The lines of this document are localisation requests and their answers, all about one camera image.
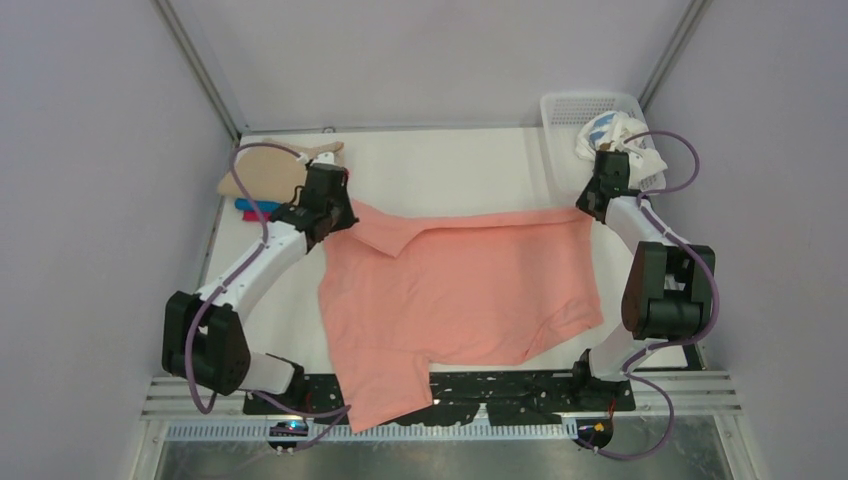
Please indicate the white slotted cable duct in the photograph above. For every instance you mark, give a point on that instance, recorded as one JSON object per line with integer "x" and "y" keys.
{"x": 297, "y": 430}

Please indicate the white plastic basket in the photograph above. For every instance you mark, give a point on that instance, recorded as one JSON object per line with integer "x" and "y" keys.
{"x": 563, "y": 116}

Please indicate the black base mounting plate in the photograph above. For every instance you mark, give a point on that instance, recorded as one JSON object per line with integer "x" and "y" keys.
{"x": 509, "y": 398}

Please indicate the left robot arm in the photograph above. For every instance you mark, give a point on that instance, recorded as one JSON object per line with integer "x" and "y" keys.
{"x": 204, "y": 337}

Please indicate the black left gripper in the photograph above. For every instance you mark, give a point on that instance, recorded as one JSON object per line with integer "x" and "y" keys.
{"x": 334, "y": 218}

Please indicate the blue folded t-shirt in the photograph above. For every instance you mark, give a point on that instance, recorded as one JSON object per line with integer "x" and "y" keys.
{"x": 255, "y": 206}

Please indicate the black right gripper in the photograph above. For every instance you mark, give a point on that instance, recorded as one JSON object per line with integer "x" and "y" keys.
{"x": 591, "y": 203}

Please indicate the salmon pink t-shirt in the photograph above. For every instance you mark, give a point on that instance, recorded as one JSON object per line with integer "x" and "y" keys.
{"x": 400, "y": 294}

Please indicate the beige folded t-shirt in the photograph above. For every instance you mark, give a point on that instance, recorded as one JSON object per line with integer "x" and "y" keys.
{"x": 271, "y": 174}

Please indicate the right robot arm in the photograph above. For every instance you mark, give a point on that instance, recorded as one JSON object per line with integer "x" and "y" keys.
{"x": 670, "y": 294}

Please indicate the magenta folded t-shirt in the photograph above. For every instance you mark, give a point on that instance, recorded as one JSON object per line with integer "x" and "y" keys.
{"x": 255, "y": 216}

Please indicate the white crumpled t-shirt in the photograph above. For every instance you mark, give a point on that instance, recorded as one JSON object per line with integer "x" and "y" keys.
{"x": 612, "y": 131}

